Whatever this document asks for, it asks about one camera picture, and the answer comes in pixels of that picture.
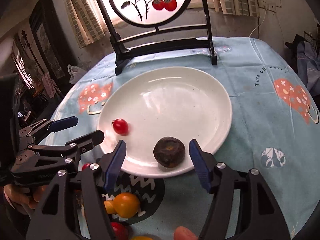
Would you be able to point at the red cherry tomato with stem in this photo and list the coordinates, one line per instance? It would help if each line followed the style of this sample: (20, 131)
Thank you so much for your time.
(120, 126)

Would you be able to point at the orange round tomato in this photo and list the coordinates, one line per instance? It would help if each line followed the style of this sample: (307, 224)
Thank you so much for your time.
(126, 204)

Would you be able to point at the dark water chestnut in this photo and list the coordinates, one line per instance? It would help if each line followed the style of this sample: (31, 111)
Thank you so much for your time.
(169, 152)

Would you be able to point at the white oval plate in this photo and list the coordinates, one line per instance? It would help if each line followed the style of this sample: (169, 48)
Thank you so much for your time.
(180, 102)

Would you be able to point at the white wall socket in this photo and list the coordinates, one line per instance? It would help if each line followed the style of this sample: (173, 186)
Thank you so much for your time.
(267, 5)

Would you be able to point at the white plastic bag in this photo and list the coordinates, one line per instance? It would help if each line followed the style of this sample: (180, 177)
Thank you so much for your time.
(76, 73)

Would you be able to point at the right hand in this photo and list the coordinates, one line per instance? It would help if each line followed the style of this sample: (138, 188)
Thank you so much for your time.
(183, 233)

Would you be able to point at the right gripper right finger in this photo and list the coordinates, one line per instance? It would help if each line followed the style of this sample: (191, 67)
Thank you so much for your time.
(259, 217)

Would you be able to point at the blue clothes pile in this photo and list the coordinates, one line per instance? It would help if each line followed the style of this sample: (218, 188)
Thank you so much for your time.
(308, 67)

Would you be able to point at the left hand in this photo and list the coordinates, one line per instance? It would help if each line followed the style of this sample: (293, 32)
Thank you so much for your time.
(20, 201)

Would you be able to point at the light blue patterned tablecloth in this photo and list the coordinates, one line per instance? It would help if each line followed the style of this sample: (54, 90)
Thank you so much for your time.
(250, 111)

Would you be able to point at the small yellow-green tomato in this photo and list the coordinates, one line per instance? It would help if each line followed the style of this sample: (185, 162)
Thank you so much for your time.
(109, 206)

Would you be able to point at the left checkered curtain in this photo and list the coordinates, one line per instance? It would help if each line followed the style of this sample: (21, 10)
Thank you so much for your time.
(86, 21)

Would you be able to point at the yellow spotted tomato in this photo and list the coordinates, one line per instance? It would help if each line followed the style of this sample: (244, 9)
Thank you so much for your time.
(141, 238)

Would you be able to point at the round painted screen on stand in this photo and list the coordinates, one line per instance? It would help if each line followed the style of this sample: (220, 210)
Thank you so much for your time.
(154, 15)

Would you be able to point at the dark framed picture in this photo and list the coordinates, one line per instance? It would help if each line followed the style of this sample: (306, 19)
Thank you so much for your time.
(51, 41)

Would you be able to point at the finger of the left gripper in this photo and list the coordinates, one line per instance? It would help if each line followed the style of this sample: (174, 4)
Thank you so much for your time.
(78, 146)
(41, 129)

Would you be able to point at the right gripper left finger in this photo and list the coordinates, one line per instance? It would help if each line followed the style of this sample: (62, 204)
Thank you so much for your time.
(55, 216)

